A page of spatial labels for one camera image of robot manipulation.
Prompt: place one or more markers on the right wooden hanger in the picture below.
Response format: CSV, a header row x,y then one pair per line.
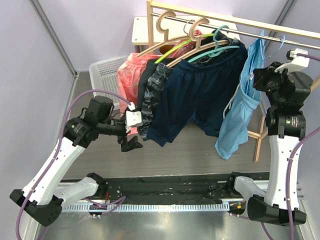
x,y
198,47

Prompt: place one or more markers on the lime green hanger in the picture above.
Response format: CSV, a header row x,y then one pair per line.
x,y
182,47

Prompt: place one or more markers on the teal plastic hanger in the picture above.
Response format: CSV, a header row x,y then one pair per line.
x,y
217,50

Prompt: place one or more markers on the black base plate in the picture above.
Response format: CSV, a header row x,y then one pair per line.
x,y
170,190

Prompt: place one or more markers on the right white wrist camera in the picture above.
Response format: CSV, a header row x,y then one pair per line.
x,y
296,61

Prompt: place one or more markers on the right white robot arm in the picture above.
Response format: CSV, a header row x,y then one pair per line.
x,y
286,124

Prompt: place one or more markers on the navy blue shorts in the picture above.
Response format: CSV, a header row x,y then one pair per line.
x,y
197,93

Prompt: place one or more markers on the left wooden hanger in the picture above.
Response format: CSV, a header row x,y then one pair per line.
x,y
151,46

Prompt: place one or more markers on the white plastic basket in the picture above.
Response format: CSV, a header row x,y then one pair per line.
x,y
103,74

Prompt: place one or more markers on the white slotted cable duct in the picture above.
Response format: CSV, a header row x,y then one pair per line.
x,y
142,208

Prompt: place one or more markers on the light blue wire hanger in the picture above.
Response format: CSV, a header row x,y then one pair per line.
x,y
265,58

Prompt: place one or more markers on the wooden clothes rack frame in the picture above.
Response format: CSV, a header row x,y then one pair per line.
x,y
273,28

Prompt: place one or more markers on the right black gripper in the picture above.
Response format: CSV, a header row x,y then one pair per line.
x,y
263,75

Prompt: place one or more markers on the metal hanging rod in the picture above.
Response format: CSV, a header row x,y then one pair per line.
x,y
233,31

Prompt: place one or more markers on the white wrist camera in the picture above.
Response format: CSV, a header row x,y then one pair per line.
x,y
296,61
133,117

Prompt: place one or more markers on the wooden hanger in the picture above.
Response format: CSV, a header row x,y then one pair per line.
x,y
198,47
151,46

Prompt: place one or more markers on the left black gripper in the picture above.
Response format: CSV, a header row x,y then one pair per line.
x,y
128,145

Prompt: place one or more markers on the light blue shorts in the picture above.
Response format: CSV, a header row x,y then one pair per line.
x,y
238,113

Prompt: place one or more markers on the black grey patterned shorts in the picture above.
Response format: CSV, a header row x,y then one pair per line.
x,y
152,82

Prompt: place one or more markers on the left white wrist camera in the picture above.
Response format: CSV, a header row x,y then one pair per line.
x,y
133,117

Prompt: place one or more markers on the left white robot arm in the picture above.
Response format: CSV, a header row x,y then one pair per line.
x,y
41,199

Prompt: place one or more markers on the pink patterned shorts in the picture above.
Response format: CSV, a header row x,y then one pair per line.
x,y
129,74

